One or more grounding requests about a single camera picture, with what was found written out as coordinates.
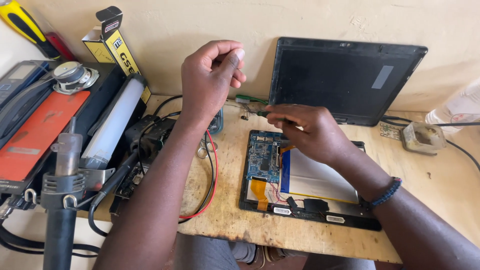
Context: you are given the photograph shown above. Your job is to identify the person's right hand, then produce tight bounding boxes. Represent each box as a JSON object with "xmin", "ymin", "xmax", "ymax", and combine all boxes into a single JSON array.
[{"xmin": 264, "ymin": 104, "xmax": 353, "ymax": 166}]

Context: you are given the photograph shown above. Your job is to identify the person's left hand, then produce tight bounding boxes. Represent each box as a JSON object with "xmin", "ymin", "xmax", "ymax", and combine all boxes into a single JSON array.
[{"xmin": 181, "ymin": 40, "xmax": 247, "ymax": 126}]

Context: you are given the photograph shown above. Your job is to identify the green handled small tool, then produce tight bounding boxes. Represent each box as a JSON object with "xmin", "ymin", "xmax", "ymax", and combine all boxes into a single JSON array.
[{"xmin": 256, "ymin": 110, "xmax": 286, "ymax": 122}]

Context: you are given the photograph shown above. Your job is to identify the small loose electronic components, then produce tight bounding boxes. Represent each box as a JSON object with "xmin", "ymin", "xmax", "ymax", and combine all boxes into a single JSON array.
[{"xmin": 240, "ymin": 103, "xmax": 257, "ymax": 121}]

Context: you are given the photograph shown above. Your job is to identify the green toothbrush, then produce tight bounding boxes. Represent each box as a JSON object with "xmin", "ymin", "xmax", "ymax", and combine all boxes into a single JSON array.
[{"xmin": 235, "ymin": 94, "xmax": 269, "ymax": 106}]

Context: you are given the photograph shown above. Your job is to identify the blue tablet circuit board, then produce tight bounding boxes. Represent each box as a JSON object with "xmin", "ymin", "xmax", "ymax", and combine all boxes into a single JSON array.
[{"xmin": 246, "ymin": 131, "xmax": 284, "ymax": 184}]

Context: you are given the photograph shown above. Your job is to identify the blue multimeter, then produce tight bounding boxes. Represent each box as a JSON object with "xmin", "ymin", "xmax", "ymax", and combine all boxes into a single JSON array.
[{"xmin": 207, "ymin": 108, "xmax": 224, "ymax": 135}]

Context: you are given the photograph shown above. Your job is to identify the black tablet screen panel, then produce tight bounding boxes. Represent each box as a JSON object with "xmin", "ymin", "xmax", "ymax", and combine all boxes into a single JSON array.
[{"xmin": 269, "ymin": 37, "xmax": 428, "ymax": 127}]

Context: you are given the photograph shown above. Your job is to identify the silver flat tablet battery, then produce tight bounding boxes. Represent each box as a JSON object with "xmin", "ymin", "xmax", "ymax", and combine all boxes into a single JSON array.
[{"xmin": 280, "ymin": 147, "xmax": 360, "ymax": 204}]

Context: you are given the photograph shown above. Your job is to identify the small metal scissors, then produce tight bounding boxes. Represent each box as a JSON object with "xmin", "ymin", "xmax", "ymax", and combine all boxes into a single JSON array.
[{"xmin": 197, "ymin": 138, "xmax": 218, "ymax": 159}]

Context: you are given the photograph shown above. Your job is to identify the small green circuit board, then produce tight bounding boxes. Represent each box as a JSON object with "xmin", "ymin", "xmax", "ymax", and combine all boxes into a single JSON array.
[{"xmin": 379, "ymin": 123, "xmax": 402, "ymax": 142}]

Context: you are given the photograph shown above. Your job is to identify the opened black tablet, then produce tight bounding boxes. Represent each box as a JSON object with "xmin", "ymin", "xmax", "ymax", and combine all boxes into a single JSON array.
[{"xmin": 239, "ymin": 130, "xmax": 382, "ymax": 232}]

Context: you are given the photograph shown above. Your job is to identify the clear flux container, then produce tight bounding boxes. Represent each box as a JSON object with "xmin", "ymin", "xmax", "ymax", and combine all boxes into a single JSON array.
[{"xmin": 399, "ymin": 121, "xmax": 448, "ymax": 157}]

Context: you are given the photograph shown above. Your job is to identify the person's brown sandal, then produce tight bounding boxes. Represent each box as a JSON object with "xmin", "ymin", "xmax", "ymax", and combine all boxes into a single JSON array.
[{"xmin": 247, "ymin": 245, "xmax": 287, "ymax": 270}]

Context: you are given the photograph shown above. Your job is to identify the person's grey trousers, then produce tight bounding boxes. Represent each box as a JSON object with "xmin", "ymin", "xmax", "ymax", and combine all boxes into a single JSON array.
[{"xmin": 173, "ymin": 233, "xmax": 377, "ymax": 270}]

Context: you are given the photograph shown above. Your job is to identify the small dark circuit board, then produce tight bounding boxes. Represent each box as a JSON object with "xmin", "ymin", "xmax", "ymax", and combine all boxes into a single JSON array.
[{"xmin": 113, "ymin": 164, "xmax": 146, "ymax": 200}]

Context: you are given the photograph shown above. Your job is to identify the white tube lamp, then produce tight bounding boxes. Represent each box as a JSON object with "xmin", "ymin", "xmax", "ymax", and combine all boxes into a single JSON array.
[{"xmin": 80, "ymin": 73, "xmax": 148, "ymax": 170}]

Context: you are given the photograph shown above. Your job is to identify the yellow black cardboard box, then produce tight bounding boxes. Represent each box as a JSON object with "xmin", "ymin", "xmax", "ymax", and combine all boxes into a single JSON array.
[{"xmin": 82, "ymin": 6, "xmax": 152, "ymax": 105}]

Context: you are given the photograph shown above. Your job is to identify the clear plastic bottle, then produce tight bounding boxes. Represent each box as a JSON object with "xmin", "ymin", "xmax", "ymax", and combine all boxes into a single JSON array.
[{"xmin": 425, "ymin": 77, "xmax": 480, "ymax": 134}]

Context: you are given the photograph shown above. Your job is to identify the black soldering iron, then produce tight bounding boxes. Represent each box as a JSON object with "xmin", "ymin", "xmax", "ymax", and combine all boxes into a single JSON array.
[{"xmin": 88, "ymin": 149, "xmax": 140, "ymax": 238}]

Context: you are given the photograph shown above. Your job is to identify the small round speaker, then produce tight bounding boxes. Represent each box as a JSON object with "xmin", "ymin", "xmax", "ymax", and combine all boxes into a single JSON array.
[{"xmin": 52, "ymin": 61, "xmax": 100, "ymax": 95}]

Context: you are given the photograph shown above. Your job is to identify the black rework station orange top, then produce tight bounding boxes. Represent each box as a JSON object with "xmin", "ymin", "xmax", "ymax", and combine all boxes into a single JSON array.
[{"xmin": 0, "ymin": 60, "xmax": 148, "ymax": 196}]

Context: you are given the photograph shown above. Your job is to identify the blue grey meter device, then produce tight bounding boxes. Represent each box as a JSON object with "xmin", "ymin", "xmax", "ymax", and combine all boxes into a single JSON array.
[{"xmin": 0, "ymin": 60, "xmax": 50, "ymax": 110}]

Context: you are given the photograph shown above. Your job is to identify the red probe wire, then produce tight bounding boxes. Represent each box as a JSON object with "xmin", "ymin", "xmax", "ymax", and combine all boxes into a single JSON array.
[{"xmin": 179, "ymin": 129, "xmax": 219, "ymax": 220}]

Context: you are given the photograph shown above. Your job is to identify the black probe wire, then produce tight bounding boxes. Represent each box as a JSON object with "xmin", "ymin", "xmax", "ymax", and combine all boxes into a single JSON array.
[{"xmin": 178, "ymin": 131, "xmax": 215, "ymax": 224}]

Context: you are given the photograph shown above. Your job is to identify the blue beaded bracelet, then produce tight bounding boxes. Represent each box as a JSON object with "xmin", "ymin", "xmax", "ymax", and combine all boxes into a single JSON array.
[{"xmin": 368, "ymin": 177, "xmax": 403, "ymax": 208}]

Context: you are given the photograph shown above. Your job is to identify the black power cable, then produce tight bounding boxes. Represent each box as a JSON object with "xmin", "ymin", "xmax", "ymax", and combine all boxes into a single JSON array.
[{"xmin": 380, "ymin": 115, "xmax": 480, "ymax": 173}]

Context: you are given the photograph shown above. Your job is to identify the red tool handle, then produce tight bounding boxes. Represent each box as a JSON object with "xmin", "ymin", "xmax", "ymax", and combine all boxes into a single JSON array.
[{"xmin": 45, "ymin": 32, "xmax": 76, "ymax": 62}]

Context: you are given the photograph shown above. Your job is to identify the yellow black handled screwdriver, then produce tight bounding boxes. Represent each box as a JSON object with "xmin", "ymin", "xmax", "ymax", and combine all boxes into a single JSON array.
[{"xmin": 0, "ymin": 0, "xmax": 61, "ymax": 60}]

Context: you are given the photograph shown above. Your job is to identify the black air hose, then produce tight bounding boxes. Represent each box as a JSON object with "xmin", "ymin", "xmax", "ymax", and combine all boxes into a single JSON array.
[{"xmin": 0, "ymin": 221, "xmax": 101, "ymax": 259}]

